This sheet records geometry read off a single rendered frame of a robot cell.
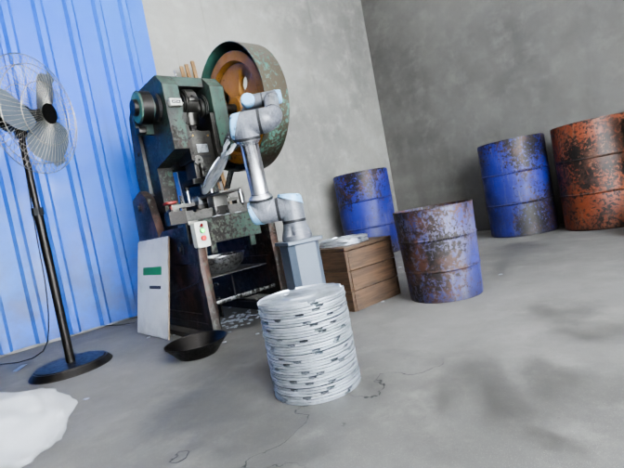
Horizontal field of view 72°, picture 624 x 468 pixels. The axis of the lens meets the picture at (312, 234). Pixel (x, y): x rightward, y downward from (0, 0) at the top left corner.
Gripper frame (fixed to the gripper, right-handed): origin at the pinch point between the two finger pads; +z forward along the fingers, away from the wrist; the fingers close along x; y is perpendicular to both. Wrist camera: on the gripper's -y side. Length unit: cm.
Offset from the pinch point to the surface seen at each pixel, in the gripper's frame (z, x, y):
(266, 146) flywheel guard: -17.8, 15.6, -20.7
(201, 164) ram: 12.4, -11.0, -9.0
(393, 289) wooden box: 20, 122, 4
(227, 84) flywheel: -43, -31, -49
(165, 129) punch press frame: 4.9, -36.8, -3.8
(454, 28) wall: -253, 103, -221
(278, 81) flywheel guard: -54, 3, -14
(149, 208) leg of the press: 52, -29, -24
